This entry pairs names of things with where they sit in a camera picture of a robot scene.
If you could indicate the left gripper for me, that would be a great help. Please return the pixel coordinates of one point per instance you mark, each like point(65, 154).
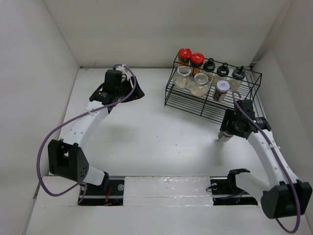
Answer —
point(137, 94)

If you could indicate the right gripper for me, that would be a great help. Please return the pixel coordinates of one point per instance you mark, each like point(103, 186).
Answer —
point(230, 115)

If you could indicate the white lid spice jar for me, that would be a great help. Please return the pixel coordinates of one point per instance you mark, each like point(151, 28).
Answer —
point(224, 136)
point(221, 89)

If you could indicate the clear glass jar front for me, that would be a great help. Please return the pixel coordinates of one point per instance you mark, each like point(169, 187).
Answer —
point(200, 85)

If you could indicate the clear glass jar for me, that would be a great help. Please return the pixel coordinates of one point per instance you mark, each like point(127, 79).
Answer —
point(200, 85)
point(182, 77)

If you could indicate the black cap spice grinder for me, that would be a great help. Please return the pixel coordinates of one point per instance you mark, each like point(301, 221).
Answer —
point(238, 76)
point(208, 68)
point(221, 73)

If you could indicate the red lid sauce jar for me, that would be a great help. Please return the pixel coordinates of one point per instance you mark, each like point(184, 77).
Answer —
point(196, 62)
point(184, 55)

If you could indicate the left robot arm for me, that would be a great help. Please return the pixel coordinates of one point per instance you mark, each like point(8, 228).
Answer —
point(66, 156)

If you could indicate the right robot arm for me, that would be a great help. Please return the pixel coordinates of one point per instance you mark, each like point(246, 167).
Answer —
point(284, 195)

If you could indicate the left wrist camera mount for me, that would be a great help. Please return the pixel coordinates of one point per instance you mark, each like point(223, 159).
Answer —
point(121, 67)

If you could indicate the black wire rack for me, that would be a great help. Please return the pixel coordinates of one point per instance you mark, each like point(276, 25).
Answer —
point(205, 106)

